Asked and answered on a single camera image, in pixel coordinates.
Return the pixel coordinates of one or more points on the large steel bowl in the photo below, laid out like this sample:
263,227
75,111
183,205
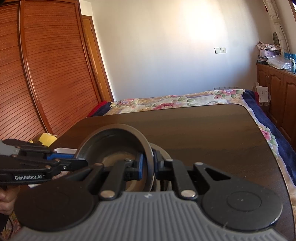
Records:
154,161

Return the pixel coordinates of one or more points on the floral quilted bed cover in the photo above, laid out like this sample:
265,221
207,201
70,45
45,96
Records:
211,97

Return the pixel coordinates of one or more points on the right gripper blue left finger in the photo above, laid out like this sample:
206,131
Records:
121,172

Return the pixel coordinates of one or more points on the dark blue bed blanket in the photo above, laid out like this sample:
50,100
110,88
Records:
286,151

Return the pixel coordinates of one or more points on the medium steel bowl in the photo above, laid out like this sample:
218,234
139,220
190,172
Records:
115,142

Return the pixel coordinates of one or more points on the wooden louvered wardrobe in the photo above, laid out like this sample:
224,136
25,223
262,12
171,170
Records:
52,73

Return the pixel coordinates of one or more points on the wooden low cabinet row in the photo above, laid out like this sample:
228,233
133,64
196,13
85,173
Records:
281,86

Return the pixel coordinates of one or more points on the yellow cloth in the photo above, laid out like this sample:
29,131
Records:
45,139

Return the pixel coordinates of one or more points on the white wall socket strip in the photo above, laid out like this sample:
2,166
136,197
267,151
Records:
226,87

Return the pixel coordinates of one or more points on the patterned window curtain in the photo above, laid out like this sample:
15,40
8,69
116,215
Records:
275,19

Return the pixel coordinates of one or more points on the person's left hand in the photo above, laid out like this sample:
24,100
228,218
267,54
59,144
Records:
8,198

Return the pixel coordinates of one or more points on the white floral rectangular plate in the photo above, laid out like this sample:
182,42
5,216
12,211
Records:
65,151

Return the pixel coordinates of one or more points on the white wall switch panel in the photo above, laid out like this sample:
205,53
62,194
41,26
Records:
219,50

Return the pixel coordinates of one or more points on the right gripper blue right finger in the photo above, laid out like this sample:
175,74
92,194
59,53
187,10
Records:
172,171

